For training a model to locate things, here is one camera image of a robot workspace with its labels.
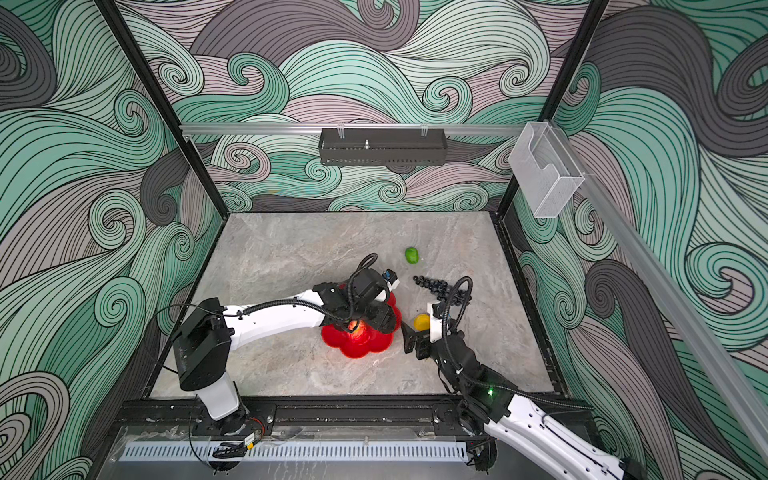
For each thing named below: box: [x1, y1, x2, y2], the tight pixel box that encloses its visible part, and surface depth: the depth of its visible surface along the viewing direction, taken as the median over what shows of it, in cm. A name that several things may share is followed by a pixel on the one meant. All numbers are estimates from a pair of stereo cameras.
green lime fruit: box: [405, 247, 420, 265], surface depth 106 cm
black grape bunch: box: [413, 275, 472, 306], surface depth 96 cm
